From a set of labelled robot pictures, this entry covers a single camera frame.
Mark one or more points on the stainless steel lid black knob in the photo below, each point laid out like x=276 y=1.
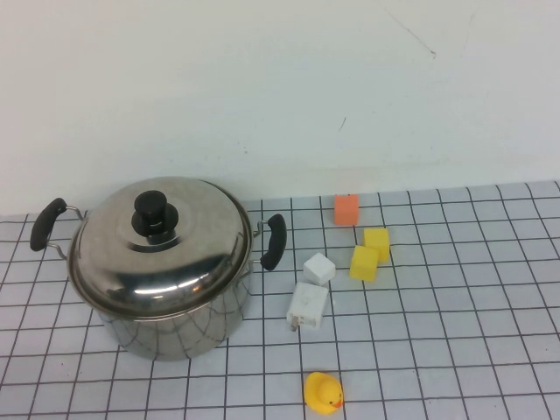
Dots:
x=175 y=271

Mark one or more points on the orange foam cube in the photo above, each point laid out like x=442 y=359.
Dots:
x=346 y=210

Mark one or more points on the white foam cube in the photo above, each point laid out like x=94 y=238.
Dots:
x=318 y=269

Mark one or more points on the yellow foam cube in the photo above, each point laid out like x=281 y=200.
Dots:
x=363 y=263
x=378 y=242

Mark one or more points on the white charger plug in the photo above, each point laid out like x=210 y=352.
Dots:
x=308 y=306

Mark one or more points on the white black-grid table mat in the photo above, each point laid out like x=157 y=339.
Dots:
x=415 y=328

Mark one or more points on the yellow rubber duck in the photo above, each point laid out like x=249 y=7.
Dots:
x=321 y=389

